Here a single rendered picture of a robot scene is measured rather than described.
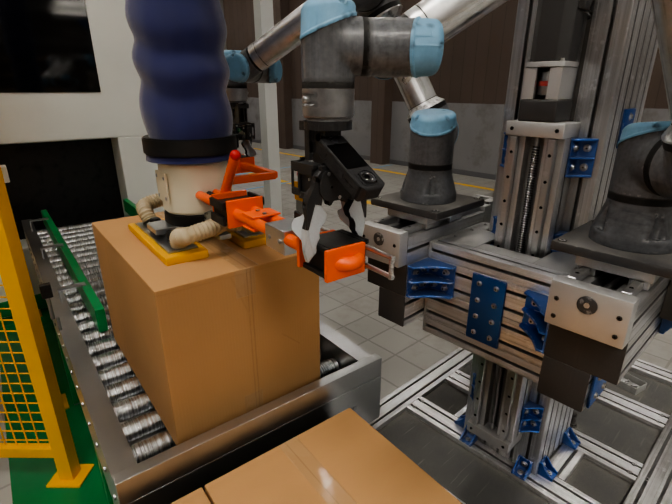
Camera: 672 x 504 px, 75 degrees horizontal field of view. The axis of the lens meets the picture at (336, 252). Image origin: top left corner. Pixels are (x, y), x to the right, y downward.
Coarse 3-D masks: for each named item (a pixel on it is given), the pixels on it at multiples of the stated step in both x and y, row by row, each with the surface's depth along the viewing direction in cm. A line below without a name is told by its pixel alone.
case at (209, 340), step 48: (96, 240) 130; (144, 288) 92; (192, 288) 91; (240, 288) 98; (288, 288) 107; (144, 336) 103; (192, 336) 94; (240, 336) 102; (288, 336) 111; (144, 384) 117; (192, 384) 97; (240, 384) 106; (288, 384) 116; (192, 432) 101
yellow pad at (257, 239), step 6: (234, 234) 114; (240, 234) 113; (246, 234) 112; (252, 234) 112; (258, 234) 113; (264, 234) 114; (234, 240) 113; (240, 240) 110; (246, 240) 110; (252, 240) 110; (258, 240) 111; (264, 240) 112; (246, 246) 109; (252, 246) 110
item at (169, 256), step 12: (132, 228) 119; (144, 228) 117; (144, 240) 111; (156, 240) 108; (168, 240) 106; (156, 252) 103; (168, 252) 100; (180, 252) 101; (192, 252) 102; (204, 252) 103; (168, 264) 98
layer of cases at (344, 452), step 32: (352, 416) 111; (288, 448) 102; (320, 448) 102; (352, 448) 102; (384, 448) 102; (224, 480) 93; (256, 480) 93; (288, 480) 93; (320, 480) 93; (352, 480) 93; (384, 480) 93; (416, 480) 93
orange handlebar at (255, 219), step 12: (252, 168) 141; (264, 168) 137; (240, 180) 125; (252, 180) 127; (264, 180) 130; (216, 192) 107; (240, 216) 88; (252, 216) 84; (264, 216) 85; (276, 216) 86; (252, 228) 86; (264, 228) 81; (288, 240) 74; (336, 264) 65; (348, 264) 65; (360, 264) 66
